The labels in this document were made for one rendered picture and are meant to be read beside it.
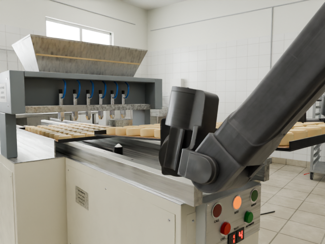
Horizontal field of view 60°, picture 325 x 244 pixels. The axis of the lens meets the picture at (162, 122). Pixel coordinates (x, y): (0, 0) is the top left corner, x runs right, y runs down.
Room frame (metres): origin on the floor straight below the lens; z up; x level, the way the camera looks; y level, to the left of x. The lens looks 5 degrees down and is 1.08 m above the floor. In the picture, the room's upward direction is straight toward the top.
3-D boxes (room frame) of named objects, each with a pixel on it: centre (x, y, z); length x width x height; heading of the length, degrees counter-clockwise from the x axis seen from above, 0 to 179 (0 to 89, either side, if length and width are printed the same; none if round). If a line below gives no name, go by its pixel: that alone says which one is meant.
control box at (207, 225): (0.71, -0.18, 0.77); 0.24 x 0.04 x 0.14; 130
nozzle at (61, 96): (1.19, 0.42, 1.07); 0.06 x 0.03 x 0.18; 40
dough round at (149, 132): (0.72, 0.03, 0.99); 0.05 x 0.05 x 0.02
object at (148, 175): (1.37, 0.56, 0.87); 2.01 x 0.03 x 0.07; 40
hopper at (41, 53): (1.38, 0.38, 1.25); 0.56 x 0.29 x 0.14; 130
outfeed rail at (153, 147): (1.56, 0.34, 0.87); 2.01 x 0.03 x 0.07; 40
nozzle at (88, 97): (1.27, 0.33, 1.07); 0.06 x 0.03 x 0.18; 40
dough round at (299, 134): (0.50, -0.23, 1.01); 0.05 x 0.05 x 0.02
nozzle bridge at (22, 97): (1.38, 0.38, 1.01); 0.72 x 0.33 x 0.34; 130
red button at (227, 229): (0.67, -0.15, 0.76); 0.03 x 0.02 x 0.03; 130
